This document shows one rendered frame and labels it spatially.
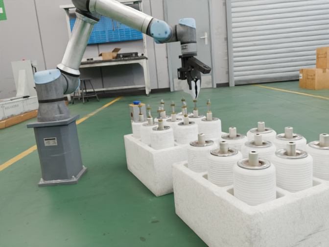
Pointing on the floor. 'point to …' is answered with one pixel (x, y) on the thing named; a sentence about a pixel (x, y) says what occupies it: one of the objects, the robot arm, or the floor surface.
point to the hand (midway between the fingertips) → (196, 96)
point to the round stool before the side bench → (85, 90)
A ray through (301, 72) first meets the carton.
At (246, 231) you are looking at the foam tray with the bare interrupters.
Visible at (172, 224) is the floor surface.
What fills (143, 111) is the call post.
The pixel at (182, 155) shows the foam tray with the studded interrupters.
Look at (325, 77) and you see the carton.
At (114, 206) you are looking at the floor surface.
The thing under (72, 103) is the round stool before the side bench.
